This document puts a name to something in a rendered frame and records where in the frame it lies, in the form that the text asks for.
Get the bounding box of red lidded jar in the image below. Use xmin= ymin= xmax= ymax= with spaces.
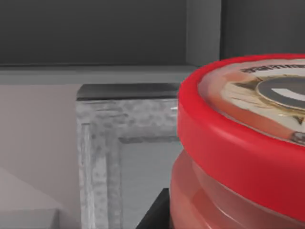
xmin=168 ymin=53 xmax=305 ymax=229

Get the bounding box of grey cabinet with dark inside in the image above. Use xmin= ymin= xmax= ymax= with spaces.
xmin=0 ymin=0 xmax=305 ymax=229

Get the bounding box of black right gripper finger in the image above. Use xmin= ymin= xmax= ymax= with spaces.
xmin=135 ymin=187 xmax=172 ymax=229

